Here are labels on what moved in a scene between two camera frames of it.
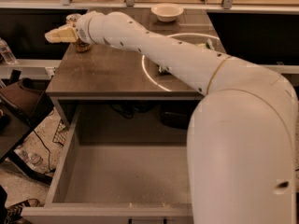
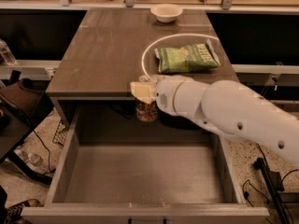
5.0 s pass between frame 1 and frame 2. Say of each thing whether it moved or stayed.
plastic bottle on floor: stayed
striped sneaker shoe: stayed
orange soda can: moved
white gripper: moved
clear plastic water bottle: stayed
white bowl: stayed
